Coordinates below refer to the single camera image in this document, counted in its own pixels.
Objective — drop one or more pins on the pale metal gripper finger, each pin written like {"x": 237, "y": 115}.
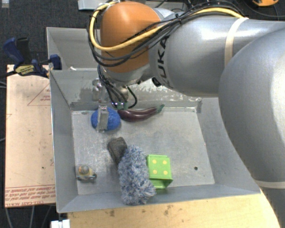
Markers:
{"x": 105, "y": 120}
{"x": 100, "y": 119}

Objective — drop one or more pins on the black cylinder on white bracket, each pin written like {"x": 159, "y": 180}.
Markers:
{"x": 156, "y": 81}

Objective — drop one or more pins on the purple toy eggplant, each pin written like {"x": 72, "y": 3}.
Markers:
{"x": 137, "y": 116}

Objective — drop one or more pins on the grey metal bin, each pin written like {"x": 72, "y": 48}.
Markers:
{"x": 156, "y": 141}

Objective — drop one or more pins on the green box with yellow dots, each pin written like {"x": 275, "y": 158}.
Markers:
{"x": 159, "y": 168}

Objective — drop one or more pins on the brown cardboard board, red print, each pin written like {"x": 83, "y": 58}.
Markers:
{"x": 28, "y": 136}

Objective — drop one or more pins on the small grey and yellow toy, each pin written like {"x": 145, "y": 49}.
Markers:
{"x": 85, "y": 172}

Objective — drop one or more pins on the blue and white fluffy duster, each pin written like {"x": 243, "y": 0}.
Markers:
{"x": 134, "y": 177}

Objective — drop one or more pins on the dark grey-brown block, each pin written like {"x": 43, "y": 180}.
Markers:
{"x": 116, "y": 147}

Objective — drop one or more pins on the blue round sponge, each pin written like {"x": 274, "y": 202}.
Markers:
{"x": 114, "y": 122}

